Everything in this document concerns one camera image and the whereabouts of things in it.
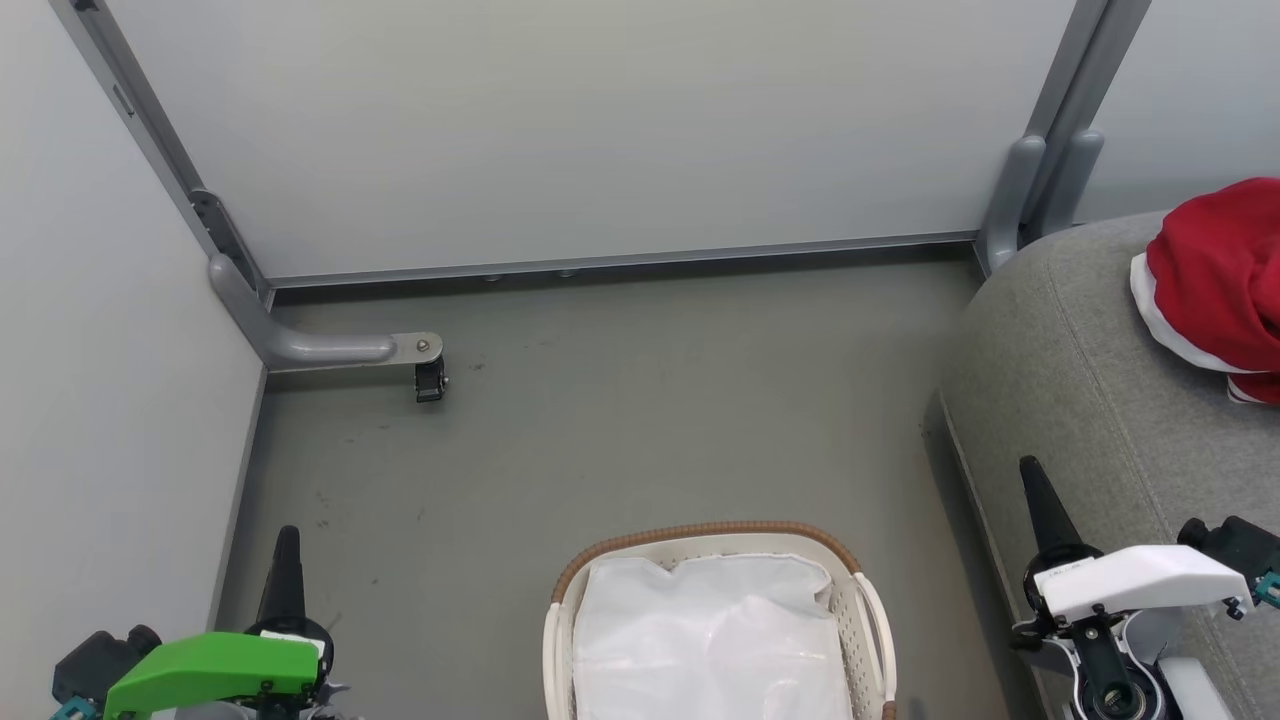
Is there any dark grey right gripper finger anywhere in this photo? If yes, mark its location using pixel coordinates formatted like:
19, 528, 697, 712
1019, 456, 1088, 562

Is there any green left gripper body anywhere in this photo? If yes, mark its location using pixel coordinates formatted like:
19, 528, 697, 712
103, 617, 347, 720

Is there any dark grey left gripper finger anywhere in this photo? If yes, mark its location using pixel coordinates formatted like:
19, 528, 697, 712
257, 525, 309, 627

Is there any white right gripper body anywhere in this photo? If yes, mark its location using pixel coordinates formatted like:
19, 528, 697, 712
1010, 543, 1256, 720

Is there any red fleece cloth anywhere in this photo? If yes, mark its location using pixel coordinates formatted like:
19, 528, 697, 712
1145, 178, 1280, 406

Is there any white laundry basket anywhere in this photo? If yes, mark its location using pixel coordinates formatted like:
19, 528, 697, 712
543, 520, 898, 720

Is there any grey fabric sofa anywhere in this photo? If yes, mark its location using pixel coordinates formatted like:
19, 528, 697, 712
920, 208, 1280, 720

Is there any grey partition foot with caster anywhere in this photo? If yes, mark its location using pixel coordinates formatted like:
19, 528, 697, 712
208, 254, 444, 374

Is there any grey upright partition foot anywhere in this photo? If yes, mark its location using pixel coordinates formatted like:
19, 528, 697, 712
977, 134, 1047, 277
1040, 128, 1107, 237

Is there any white plastic bag liner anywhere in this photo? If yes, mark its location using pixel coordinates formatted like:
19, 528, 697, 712
572, 553, 857, 720

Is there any narrow white partition panel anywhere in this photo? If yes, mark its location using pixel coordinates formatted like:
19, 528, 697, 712
1075, 0, 1280, 227

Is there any large white partition panel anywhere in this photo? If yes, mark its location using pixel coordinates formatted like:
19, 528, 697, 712
50, 0, 1083, 291

